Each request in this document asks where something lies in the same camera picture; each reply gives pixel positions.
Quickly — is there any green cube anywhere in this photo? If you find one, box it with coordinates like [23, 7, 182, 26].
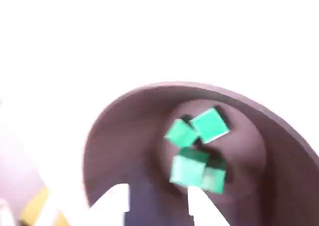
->
[200, 158, 228, 195]
[190, 107, 231, 145]
[169, 147, 210, 187]
[163, 118, 200, 148]

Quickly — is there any white breadboard yellow backing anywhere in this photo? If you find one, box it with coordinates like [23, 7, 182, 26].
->
[20, 186, 72, 226]

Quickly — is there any black pot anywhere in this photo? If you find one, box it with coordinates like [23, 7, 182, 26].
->
[83, 81, 319, 226]

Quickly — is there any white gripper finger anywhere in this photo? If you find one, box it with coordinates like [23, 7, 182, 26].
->
[59, 183, 131, 226]
[188, 186, 231, 226]

